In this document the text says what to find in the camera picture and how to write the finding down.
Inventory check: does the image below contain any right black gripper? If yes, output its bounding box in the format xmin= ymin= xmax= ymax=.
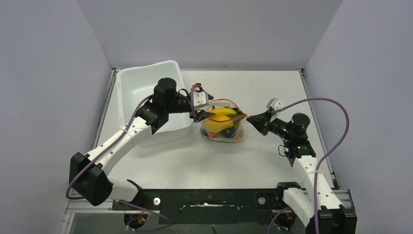
xmin=247 ymin=110 xmax=294 ymax=141

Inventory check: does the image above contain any yellow toy banana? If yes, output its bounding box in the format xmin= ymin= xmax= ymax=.
xmin=208 ymin=107 xmax=237 ymax=117

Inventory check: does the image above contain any green toy vegetable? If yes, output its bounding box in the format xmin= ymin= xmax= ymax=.
xmin=228 ymin=108 xmax=247 ymax=125

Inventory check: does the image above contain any clear zip top bag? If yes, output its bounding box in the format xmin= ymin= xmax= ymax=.
xmin=200 ymin=98 xmax=247 ymax=143

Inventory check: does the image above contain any white plastic bin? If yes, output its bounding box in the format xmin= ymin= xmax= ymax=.
xmin=116 ymin=60 xmax=192 ymax=148

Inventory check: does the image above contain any yellow toy lemon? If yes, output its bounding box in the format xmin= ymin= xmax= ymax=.
xmin=203 ymin=119 xmax=233 ymax=132

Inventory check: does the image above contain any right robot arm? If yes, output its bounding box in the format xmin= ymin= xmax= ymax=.
xmin=247 ymin=111 xmax=357 ymax=234

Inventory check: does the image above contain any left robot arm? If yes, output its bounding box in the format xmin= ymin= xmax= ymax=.
xmin=65 ymin=78 xmax=213 ymax=206

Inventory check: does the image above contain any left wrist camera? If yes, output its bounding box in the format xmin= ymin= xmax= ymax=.
xmin=191 ymin=91 xmax=209 ymax=109

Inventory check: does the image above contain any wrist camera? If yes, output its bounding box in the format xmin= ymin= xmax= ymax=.
xmin=266 ymin=98 xmax=285 ymax=114
xmin=191 ymin=91 xmax=209 ymax=109

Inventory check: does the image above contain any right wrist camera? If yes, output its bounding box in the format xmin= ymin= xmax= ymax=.
xmin=266 ymin=98 xmax=285 ymax=114

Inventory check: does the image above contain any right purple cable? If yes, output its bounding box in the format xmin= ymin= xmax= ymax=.
xmin=266 ymin=97 xmax=350 ymax=234

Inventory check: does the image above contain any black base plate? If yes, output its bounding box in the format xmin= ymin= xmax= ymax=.
xmin=112 ymin=188 xmax=287 ymax=225

